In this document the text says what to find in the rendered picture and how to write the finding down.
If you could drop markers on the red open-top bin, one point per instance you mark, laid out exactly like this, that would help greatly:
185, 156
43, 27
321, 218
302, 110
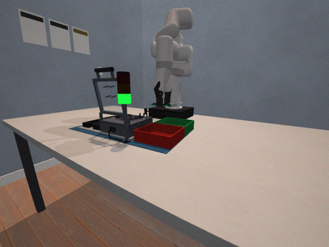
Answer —
160, 135

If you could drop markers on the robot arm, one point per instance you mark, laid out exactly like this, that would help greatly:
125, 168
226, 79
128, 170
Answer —
167, 47

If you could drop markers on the green bin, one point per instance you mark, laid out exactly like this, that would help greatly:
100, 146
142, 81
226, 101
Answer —
188, 124

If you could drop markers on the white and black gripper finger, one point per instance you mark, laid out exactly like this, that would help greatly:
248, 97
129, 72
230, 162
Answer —
167, 97
159, 94

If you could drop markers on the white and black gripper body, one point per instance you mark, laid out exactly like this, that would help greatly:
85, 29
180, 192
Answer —
164, 76

